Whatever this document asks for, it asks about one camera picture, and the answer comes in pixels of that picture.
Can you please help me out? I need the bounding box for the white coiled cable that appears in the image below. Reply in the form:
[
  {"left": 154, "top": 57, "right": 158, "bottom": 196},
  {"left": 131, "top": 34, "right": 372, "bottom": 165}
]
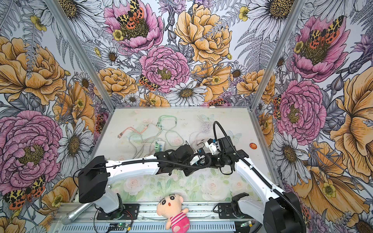
[{"left": 198, "top": 114, "right": 215, "bottom": 135}]

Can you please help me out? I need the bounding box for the red round sticker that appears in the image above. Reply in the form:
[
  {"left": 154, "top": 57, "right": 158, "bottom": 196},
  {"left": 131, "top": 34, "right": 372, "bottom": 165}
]
[{"left": 250, "top": 143, "right": 257, "bottom": 150}]

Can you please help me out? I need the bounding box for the white blue power strip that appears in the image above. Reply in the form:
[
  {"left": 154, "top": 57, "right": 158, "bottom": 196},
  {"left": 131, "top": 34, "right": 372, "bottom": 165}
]
[{"left": 154, "top": 141, "right": 166, "bottom": 152}]

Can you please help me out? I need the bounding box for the pink charging cable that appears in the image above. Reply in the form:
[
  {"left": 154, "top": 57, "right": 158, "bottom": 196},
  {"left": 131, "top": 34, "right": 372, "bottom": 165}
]
[{"left": 117, "top": 124, "right": 149, "bottom": 139}]

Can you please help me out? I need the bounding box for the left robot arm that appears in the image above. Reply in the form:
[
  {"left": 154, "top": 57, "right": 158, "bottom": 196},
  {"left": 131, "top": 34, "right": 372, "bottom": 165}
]
[{"left": 78, "top": 144, "right": 212, "bottom": 214}]

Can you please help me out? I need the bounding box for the plush doll pink dress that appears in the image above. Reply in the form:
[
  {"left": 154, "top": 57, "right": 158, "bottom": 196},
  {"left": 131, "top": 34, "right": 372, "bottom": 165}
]
[{"left": 156, "top": 194, "right": 190, "bottom": 233}]

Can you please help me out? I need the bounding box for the green plug adapter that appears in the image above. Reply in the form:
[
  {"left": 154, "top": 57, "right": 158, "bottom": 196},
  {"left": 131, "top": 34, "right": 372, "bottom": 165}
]
[{"left": 154, "top": 144, "right": 161, "bottom": 152}]

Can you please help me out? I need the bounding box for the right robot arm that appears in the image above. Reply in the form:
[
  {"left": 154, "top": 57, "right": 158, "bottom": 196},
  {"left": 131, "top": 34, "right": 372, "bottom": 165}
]
[{"left": 205, "top": 137, "right": 307, "bottom": 233}]

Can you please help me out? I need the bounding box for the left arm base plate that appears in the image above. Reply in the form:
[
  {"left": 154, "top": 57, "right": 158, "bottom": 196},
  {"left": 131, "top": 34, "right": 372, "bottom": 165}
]
[{"left": 96, "top": 203, "right": 140, "bottom": 220}]

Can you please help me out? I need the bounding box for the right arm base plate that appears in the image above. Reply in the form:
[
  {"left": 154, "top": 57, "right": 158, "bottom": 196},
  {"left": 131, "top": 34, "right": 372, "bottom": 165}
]
[{"left": 213, "top": 203, "right": 252, "bottom": 219}]

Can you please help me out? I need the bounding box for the pink socket cord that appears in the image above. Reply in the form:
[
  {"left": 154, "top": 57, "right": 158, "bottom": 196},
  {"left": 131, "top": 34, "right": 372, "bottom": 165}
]
[{"left": 187, "top": 130, "right": 215, "bottom": 149}]

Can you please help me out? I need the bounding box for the silver microphone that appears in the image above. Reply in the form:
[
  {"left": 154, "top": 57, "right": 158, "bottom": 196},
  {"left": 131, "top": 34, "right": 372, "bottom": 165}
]
[{"left": 61, "top": 203, "right": 93, "bottom": 225}]

